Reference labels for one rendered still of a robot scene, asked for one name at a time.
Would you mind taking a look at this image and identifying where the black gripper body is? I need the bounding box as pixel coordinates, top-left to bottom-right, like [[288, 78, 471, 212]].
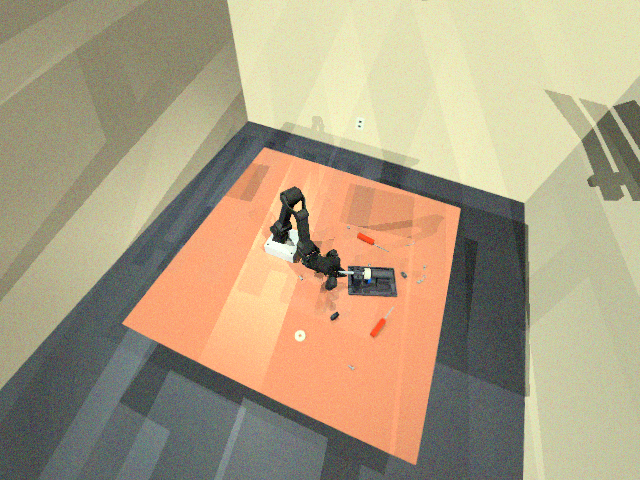
[[316, 249, 337, 291]]

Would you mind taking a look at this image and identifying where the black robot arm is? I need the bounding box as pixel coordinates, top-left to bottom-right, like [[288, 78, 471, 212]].
[[269, 186, 341, 271]]

